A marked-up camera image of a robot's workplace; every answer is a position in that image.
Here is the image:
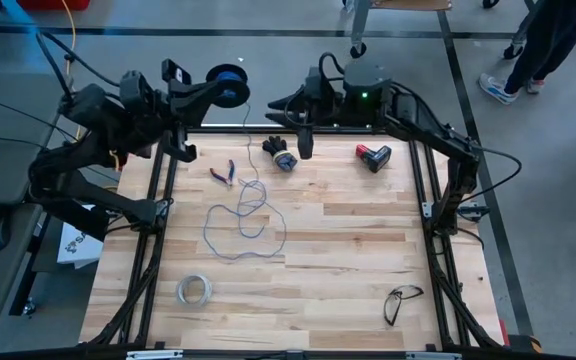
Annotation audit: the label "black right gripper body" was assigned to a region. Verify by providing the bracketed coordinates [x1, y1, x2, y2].
[307, 82, 347, 129]

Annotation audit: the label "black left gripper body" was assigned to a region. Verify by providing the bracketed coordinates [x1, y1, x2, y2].
[167, 82, 199, 129]

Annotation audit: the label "blue cord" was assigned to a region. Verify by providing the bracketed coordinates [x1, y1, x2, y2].
[202, 71, 288, 261]

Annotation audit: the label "black cord spool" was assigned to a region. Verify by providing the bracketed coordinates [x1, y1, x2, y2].
[206, 63, 252, 109]

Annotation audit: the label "grey yellow work glove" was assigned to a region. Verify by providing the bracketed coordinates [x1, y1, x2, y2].
[261, 135, 299, 173]

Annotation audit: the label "red black power tool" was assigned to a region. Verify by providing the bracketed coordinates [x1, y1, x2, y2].
[355, 143, 393, 174]

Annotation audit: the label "wooden workbench grey legs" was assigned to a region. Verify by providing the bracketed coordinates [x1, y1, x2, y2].
[341, 0, 539, 60]

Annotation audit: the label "red plastic crate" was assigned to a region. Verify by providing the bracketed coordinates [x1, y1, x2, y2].
[16, 0, 92, 11]

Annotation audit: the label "grey desk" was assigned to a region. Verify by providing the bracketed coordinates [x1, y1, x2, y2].
[0, 72, 75, 337]

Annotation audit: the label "white printed box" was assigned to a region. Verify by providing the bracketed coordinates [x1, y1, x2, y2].
[56, 204, 105, 270]

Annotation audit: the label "grey tape roll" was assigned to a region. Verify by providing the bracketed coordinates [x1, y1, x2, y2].
[175, 273, 214, 307]

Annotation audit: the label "clear black safety glasses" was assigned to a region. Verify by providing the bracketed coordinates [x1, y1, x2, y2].
[382, 284, 425, 327]

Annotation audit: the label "person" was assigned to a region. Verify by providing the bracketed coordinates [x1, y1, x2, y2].
[478, 0, 576, 106]

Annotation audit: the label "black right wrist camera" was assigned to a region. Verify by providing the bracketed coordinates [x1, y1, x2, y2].
[306, 66, 325, 101]

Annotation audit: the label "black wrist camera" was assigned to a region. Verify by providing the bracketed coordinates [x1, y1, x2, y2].
[161, 58, 193, 87]
[306, 66, 325, 101]

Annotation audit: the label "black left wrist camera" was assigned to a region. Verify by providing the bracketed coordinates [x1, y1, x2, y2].
[161, 58, 193, 87]

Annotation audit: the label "blue red handled pliers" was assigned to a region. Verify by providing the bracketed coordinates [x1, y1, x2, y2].
[209, 158, 236, 188]

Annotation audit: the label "yellow extension cable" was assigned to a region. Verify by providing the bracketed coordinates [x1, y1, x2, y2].
[60, 0, 85, 144]

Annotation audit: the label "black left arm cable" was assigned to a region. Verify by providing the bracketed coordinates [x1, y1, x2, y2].
[35, 30, 122, 96]

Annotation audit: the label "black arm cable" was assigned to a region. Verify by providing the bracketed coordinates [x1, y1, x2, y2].
[470, 144, 523, 202]
[35, 30, 122, 96]

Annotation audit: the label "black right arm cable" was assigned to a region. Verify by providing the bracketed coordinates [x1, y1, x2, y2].
[470, 144, 523, 202]

